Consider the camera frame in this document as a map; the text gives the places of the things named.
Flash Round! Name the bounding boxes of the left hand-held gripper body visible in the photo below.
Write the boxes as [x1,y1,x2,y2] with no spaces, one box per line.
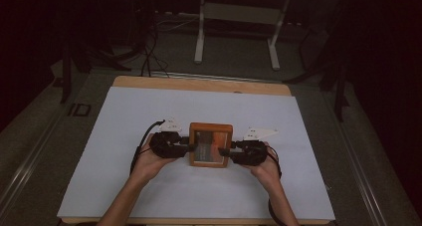
[148,117,191,159]

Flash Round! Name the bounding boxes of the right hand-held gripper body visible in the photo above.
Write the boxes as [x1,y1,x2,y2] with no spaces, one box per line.
[230,127,279,167]

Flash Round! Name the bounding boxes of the person's right hand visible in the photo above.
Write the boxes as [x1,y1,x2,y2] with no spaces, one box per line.
[242,141,283,191]

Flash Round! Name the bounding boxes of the person's left hand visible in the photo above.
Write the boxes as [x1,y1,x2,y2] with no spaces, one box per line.
[129,132,182,187]

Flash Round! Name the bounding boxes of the white table mat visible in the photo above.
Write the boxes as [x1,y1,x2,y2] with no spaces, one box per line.
[56,86,336,221]

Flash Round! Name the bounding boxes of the wooden table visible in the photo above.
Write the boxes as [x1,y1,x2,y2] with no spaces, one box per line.
[61,75,332,226]

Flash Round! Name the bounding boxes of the black tripod stand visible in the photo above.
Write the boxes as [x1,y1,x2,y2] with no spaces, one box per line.
[284,0,352,123]

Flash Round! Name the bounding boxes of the black stand legs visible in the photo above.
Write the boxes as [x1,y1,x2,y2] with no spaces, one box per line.
[59,36,133,105]

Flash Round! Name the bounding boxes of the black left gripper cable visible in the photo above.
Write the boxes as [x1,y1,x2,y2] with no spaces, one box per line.
[128,119,166,176]

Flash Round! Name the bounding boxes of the black floor cables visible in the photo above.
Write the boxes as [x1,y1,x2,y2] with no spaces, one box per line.
[138,16,171,79]

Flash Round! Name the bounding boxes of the black floor bracket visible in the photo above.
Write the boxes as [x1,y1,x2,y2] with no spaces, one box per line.
[67,103,93,117]

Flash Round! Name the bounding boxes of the metal floor rail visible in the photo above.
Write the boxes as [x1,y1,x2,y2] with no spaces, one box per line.
[322,91,391,226]
[0,110,69,217]

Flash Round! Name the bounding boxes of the white metal desk frame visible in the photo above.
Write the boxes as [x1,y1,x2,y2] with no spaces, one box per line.
[193,0,294,72]

